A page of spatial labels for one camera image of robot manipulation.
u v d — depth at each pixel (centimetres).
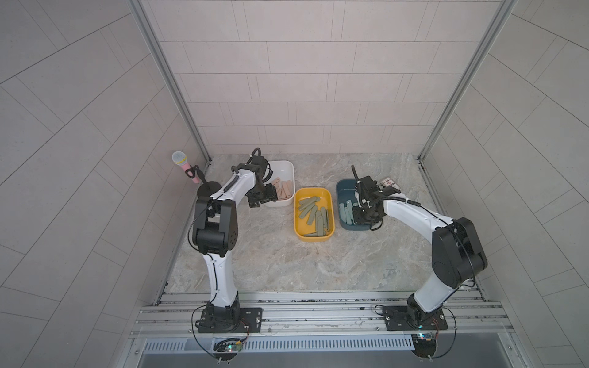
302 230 91
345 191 99
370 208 65
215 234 52
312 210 96
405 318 71
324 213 95
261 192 81
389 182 105
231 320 63
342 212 94
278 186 105
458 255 45
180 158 84
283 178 108
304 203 99
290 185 105
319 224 91
